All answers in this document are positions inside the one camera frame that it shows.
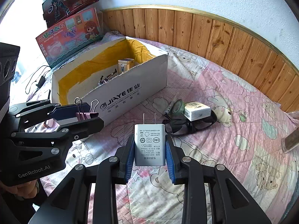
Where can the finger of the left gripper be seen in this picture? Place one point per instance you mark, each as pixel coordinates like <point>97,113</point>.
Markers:
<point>54,142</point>
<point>24,115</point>

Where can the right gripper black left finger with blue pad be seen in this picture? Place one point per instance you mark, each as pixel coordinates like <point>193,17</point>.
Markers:
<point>69,202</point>

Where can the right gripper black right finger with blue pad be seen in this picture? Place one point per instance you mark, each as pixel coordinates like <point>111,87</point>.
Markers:
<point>229,200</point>

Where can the pink binder clip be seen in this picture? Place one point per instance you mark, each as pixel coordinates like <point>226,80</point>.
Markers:
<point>83,113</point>

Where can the white USB wall charger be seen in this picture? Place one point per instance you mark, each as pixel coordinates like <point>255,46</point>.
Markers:
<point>150,146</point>

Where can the black sunglasses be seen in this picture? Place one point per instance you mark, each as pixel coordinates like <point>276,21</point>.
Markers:
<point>183,127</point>

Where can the brown wooden object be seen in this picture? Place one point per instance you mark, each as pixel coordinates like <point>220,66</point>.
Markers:
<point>290,141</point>

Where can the person's left hand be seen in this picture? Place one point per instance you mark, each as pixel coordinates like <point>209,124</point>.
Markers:
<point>24,191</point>

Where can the black action figure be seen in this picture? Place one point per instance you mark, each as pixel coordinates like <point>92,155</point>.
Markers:
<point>107,78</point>

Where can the pink cartoon bear bedsheet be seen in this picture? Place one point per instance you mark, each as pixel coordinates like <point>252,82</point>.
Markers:
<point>246,139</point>

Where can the pink washing machine toy box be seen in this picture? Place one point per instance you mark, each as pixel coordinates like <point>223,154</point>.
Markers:
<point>69,36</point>

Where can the white cardboard box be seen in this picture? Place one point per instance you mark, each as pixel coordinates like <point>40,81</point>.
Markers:
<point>80,77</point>

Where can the gold tin box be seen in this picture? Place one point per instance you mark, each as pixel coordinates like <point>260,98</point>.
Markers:
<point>125,65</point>

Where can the small white box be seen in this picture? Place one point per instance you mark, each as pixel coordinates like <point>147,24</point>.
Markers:
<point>196,110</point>

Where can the dark robot toy box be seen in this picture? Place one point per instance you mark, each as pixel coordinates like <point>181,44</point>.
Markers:
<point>57,10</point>

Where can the green tape roll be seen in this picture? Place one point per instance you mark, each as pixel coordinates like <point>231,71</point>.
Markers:
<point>178,108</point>

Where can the wooden wall panelling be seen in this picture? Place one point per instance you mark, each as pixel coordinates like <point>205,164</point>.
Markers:
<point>220,40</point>

